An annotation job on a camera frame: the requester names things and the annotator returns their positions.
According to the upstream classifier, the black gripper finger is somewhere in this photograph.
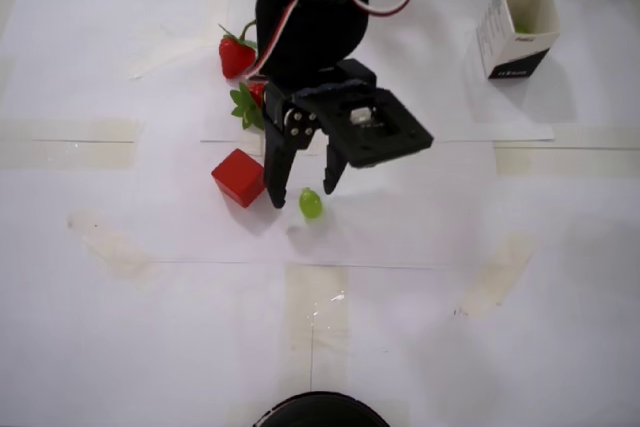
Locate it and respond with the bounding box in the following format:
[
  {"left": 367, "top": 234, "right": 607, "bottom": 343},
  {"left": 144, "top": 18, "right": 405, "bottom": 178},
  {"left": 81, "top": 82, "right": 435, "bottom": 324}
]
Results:
[
  {"left": 322, "top": 132, "right": 352, "bottom": 196},
  {"left": 263, "top": 101, "right": 321, "bottom": 210}
]

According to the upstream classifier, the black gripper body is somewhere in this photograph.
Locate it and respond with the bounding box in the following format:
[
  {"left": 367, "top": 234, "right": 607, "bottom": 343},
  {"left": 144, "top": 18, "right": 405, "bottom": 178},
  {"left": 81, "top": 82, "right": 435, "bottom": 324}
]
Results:
[{"left": 263, "top": 59, "right": 377, "bottom": 121}]

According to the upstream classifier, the white and black cardboard box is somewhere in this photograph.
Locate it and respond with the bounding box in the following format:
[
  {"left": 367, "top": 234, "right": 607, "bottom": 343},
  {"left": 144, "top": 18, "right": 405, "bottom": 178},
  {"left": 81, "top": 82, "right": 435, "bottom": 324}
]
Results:
[{"left": 474, "top": 0, "right": 560, "bottom": 81}]

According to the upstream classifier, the red wooden cube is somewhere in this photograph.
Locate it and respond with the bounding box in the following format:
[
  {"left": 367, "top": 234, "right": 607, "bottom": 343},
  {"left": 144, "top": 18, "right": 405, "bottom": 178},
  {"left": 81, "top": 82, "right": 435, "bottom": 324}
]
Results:
[{"left": 210, "top": 148, "right": 267, "bottom": 209}]

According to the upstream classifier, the red strawberry with spread leaves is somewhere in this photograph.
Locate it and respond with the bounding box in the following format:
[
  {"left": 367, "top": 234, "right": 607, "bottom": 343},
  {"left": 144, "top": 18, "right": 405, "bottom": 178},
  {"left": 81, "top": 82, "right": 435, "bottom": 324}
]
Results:
[{"left": 229, "top": 80, "right": 267, "bottom": 132}]

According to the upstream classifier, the white paper sheet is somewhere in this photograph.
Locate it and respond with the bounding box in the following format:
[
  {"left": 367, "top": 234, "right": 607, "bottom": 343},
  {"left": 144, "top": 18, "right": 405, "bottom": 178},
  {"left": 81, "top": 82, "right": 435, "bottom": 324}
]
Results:
[
  {"left": 199, "top": 0, "right": 555, "bottom": 143},
  {"left": 127, "top": 139, "right": 503, "bottom": 267}
]

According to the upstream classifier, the red strawberry with curved stem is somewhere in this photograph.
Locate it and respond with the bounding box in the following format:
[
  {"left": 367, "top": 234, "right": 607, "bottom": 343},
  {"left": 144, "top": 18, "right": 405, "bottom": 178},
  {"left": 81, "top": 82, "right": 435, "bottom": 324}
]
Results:
[{"left": 218, "top": 19, "right": 260, "bottom": 81}]

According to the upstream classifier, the black round base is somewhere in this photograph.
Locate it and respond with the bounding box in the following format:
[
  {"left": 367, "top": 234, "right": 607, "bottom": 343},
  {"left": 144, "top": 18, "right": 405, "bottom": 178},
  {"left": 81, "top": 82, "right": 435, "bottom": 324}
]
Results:
[{"left": 252, "top": 391, "right": 391, "bottom": 427}]

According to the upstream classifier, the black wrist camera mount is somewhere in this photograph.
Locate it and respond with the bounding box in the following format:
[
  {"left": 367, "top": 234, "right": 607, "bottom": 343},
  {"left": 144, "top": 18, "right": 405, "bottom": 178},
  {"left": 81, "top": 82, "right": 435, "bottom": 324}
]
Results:
[{"left": 292, "top": 84, "right": 435, "bottom": 169}]

